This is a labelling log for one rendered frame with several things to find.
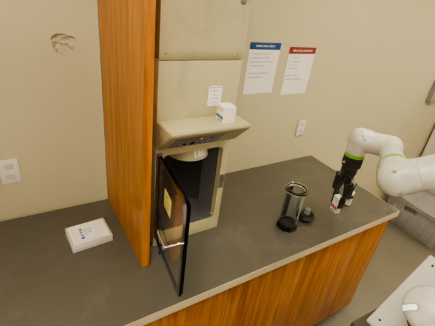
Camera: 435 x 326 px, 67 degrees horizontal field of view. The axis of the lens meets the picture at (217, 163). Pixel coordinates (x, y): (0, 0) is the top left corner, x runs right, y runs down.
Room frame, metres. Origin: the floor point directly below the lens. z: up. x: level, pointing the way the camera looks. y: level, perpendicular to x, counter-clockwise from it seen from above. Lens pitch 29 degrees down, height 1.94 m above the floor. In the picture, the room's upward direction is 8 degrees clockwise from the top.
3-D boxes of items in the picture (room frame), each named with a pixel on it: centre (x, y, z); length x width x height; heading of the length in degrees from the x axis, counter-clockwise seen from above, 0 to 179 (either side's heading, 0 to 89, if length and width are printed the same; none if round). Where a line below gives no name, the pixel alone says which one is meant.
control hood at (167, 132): (1.06, 0.06, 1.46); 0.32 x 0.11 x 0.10; 125
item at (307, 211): (1.36, -0.48, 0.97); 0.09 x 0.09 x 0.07
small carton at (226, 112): (1.11, -0.01, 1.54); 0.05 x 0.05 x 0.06; 30
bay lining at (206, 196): (1.21, 0.16, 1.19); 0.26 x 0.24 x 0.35; 125
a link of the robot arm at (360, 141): (1.42, -0.65, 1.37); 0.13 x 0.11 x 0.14; 68
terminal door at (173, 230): (0.88, 0.14, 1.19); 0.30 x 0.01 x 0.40; 28
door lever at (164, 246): (0.80, 0.13, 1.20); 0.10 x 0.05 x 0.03; 28
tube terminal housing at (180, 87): (1.21, 0.16, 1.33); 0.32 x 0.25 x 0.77; 125
